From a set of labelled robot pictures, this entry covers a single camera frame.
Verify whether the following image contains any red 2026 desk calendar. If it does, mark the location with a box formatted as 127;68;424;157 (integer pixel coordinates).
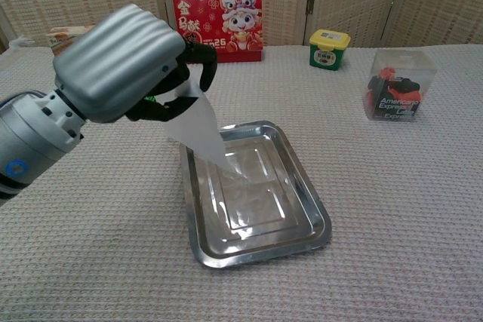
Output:
172;0;264;64

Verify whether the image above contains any stainless steel rectangular tray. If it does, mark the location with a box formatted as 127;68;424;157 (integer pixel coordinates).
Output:
180;120;332;269

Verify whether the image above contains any white paper sheet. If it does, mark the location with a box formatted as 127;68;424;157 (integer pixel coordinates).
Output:
162;77;242;178

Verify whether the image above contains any white woven tablecloth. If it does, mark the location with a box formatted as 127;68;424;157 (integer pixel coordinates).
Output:
0;44;483;322

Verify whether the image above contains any clear box of coffee capsules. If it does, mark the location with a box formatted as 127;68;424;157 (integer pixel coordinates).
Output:
361;48;439;124

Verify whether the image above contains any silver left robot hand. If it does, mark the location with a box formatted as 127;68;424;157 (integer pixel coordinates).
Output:
52;3;218;124

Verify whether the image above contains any green tub with yellow lid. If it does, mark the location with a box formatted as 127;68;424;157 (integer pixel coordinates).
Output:
308;29;352;69

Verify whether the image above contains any orange biscuit box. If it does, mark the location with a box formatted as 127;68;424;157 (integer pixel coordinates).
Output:
45;24;96;56

